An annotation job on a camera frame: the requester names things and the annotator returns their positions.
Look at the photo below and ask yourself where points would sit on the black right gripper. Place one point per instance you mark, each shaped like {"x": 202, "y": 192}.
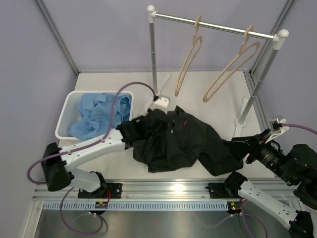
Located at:
{"x": 241, "y": 145}

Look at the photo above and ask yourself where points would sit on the dark striped shirt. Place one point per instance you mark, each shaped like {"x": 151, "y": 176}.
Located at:
{"x": 174, "y": 140}

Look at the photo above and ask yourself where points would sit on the beige hanger with dark shirt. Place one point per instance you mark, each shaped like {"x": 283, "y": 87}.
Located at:
{"x": 193, "y": 51}

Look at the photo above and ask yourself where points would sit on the beige plastic hanger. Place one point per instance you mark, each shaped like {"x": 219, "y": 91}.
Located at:
{"x": 246, "y": 52}

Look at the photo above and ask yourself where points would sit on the light blue shirt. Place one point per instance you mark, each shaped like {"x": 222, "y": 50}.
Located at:
{"x": 98, "y": 112}

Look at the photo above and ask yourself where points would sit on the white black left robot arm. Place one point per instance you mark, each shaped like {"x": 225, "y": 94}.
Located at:
{"x": 61, "y": 168}

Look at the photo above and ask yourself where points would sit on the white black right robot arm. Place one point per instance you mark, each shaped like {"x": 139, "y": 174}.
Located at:
{"x": 298, "y": 168}

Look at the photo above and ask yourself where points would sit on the silver clothes rack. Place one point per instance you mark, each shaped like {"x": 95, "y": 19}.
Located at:
{"x": 277, "y": 43}

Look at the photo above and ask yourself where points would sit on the white plastic bin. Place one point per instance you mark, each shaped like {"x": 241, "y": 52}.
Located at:
{"x": 69, "y": 114}

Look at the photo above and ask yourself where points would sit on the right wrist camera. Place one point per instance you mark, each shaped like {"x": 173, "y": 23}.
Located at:
{"x": 277, "y": 128}

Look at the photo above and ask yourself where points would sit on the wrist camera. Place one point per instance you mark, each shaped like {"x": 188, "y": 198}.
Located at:
{"x": 277, "y": 128}
{"x": 161, "y": 103}

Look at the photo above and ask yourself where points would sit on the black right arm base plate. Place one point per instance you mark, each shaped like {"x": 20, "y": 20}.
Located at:
{"x": 217, "y": 190}

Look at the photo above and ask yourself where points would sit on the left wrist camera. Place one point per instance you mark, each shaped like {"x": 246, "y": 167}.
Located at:
{"x": 161, "y": 103}

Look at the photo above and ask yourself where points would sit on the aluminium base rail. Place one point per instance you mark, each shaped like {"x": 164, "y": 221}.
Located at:
{"x": 191, "y": 190}

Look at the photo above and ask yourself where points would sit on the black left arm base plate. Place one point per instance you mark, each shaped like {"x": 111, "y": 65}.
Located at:
{"x": 113, "y": 190}

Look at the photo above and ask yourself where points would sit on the white slotted cable duct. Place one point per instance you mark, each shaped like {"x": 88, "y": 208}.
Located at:
{"x": 146, "y": 206}

